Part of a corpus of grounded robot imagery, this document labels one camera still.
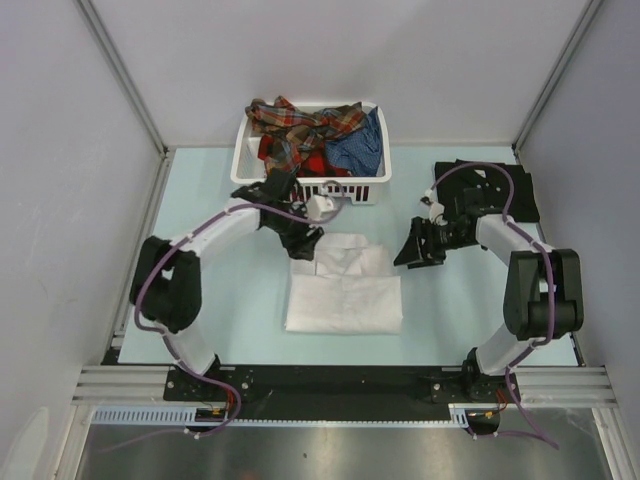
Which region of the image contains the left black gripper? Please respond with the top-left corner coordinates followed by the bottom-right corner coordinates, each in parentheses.
top-left (265, 202), bottom-right (323, 261)

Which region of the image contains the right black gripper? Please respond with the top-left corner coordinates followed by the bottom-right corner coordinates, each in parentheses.
top-left (393, 216), bottom-right (474, 269)

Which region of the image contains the white long sleeve shirt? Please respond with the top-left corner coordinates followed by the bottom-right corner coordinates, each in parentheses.
top-left (285, 233), bottom-right (403, 335)

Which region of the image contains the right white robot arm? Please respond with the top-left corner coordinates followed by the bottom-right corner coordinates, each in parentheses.
top-left (393, 188), bottom-right (584, 402)

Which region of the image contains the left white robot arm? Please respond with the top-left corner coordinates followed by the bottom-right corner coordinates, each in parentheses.
top-left (129, 170), bottom-right (337, 400)

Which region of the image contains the red black plaid shirt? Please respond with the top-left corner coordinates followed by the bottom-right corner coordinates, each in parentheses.
top-left (259, 151), bottom-right (352, 178)

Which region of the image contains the white plastic laundry basket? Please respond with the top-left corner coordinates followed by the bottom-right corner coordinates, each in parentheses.
top-left (230, 96), bottom-right (392, 205)

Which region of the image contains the folded black shirt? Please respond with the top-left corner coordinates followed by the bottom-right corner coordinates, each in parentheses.
top-left (434, 159), bottom-right (540, 223)

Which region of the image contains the blue checked shirt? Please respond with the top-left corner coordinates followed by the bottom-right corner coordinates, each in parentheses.
top-left (325, 108), bottom-right (383, 177)

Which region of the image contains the brown plaid shirt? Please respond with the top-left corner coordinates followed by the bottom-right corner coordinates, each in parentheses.
top-left (245, 96), bottom-right (367, 167)

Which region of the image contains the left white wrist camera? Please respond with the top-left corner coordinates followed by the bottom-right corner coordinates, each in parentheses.
top-left (306, 195), bottom-right (338, 222)

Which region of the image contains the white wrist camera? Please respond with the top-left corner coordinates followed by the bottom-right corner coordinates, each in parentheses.
top-left (306, 195), bottom-right (338, 222)
top-left (420, 189), bottom-right (446, 225)

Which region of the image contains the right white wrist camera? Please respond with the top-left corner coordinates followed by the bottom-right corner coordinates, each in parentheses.
top-left (420, 189), bottom-right (446, 225)

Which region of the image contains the white slotted cable duct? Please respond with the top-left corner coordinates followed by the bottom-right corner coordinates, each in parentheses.
top-left (92, 406), bottom-right (469, 428)

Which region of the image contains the aluminium frame rail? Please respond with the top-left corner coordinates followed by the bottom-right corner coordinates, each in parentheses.
top-left (69, 365), bottom-right (173, 405)

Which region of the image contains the left aluminium corner post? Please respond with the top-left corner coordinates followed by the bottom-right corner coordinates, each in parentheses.
top-left (74, 0), bottom-right (169, 159)

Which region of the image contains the aluminium corner post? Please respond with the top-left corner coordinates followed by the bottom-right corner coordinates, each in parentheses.
top-left (511, 0), bottom-right (606, 158)
top-left (74, 0), bottom-right (169, 159)

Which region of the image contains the right aluminium corner post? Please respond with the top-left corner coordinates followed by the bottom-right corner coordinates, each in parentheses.
top-left (511, 0), bottom-right (606, 158)

